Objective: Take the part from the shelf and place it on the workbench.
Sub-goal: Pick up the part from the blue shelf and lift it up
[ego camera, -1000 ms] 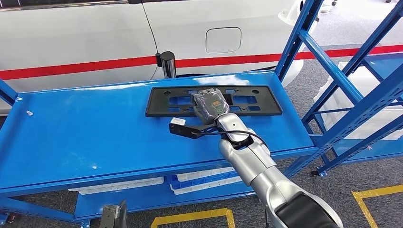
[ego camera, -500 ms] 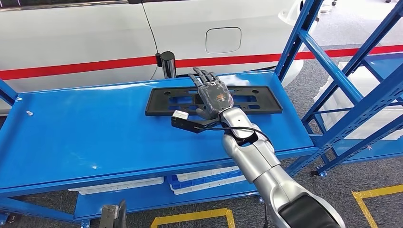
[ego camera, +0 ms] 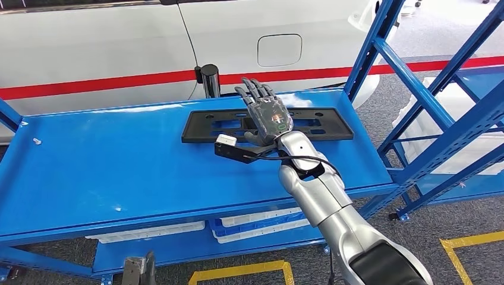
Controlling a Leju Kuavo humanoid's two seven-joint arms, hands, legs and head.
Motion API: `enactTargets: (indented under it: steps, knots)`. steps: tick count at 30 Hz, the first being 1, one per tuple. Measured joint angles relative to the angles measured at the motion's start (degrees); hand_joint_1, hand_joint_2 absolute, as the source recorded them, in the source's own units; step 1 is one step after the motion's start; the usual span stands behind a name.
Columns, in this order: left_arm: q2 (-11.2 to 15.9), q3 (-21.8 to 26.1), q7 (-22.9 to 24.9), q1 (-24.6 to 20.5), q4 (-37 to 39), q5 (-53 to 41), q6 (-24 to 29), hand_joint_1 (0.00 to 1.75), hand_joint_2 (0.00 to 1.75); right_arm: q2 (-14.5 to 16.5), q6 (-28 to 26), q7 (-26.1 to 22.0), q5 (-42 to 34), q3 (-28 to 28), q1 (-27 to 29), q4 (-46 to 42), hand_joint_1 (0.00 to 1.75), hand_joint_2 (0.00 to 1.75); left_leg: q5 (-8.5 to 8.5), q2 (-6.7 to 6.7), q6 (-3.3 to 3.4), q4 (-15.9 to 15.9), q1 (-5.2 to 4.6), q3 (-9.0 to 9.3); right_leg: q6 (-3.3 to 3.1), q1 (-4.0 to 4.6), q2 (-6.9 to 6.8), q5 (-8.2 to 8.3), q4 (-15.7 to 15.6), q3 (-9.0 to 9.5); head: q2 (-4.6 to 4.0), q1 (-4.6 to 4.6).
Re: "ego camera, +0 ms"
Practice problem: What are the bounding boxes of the yellow tape floor square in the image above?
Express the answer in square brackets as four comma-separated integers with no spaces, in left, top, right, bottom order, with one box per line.
[188,259,295,285]
[439,230,504,285]

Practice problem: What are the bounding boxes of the black cylinder post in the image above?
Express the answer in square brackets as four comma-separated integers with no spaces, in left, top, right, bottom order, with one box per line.
[194,64,221,99]

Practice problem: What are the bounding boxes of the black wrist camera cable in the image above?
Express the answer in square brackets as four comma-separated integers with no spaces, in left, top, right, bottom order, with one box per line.
[251,151,344,178]

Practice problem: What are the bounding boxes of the stacked white plastic crates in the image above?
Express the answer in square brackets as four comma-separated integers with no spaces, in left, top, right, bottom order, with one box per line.
[393,77,504,176]

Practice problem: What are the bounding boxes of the long black plastic car part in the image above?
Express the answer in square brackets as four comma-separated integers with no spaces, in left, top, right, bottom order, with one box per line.
[181,107,354,144]

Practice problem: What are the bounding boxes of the blue metal shelf rack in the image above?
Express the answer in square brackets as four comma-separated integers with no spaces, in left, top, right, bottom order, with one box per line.
[0,0,504,285]
[388,0,504,222]

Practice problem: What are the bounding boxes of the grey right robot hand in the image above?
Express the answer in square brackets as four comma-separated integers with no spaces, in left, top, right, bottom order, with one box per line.
[235,77,294,145]

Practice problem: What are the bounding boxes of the black dangling cable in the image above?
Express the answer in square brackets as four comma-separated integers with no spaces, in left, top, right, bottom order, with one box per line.
[326,248,336,285]

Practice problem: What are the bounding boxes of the white car with red stripe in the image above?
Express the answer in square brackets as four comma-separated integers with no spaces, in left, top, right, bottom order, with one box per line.
[0,0,401,145]

